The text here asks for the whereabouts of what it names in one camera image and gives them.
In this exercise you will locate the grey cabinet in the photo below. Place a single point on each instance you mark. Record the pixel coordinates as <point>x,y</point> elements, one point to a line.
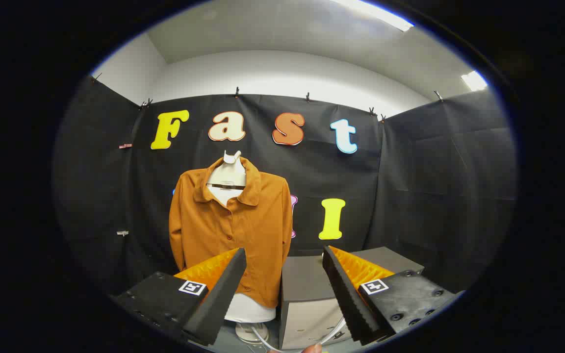
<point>307,294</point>

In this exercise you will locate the long ceiling light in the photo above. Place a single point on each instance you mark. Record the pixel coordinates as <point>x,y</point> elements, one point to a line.
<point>375,13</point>

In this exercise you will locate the white mannequin torso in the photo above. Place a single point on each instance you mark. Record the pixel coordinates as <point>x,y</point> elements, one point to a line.
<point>231,171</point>

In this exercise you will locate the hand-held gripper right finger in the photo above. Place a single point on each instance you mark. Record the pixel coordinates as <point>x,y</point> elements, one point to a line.
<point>348,299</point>

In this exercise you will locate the square ceiling light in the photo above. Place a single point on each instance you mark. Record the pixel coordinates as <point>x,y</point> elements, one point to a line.
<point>474,80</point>

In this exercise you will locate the row of black clips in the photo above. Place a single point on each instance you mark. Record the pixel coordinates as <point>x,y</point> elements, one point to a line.
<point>237,91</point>

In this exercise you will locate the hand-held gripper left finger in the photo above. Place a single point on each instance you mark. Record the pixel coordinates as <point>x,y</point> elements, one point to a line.
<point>218,299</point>

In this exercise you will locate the orange button-up shirt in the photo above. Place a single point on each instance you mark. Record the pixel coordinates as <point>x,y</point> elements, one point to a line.
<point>243,230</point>

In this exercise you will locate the black backdrop cloth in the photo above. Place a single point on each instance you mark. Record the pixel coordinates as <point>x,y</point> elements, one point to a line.
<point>434,171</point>

